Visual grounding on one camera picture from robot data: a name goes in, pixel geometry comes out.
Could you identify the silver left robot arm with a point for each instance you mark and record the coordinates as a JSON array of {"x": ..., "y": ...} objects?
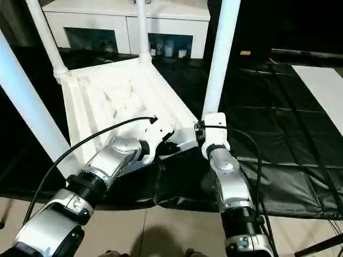
[{"x": 107, "y": 160}]

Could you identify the black table mat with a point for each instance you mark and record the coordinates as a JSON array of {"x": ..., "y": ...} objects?
[{"x": 268, "y": 134}]

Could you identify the small yellow label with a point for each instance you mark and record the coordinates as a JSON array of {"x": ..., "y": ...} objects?
[{"x": 245, "y": 52}]

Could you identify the white flat board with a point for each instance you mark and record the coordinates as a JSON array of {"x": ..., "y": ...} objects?
[{"x": 321, "y": 88}]

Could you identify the black cabinet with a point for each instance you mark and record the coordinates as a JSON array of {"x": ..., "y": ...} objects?
[{"x": 281, "y": 24}]

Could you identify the white cabinet with glass doors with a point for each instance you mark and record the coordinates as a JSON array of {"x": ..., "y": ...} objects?
[{"x": 93, "y": 16}]

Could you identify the black metal table leg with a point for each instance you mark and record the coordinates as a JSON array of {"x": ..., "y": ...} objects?
[
  {"x": 3, "y": 214},
  {"x": 321, "y": 245}
]

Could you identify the grey curtain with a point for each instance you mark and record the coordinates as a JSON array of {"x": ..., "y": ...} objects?
[{"x": 13, "y": 16}]

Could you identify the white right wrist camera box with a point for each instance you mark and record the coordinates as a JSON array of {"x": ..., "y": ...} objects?
[{"x": 214, "y": 128}]

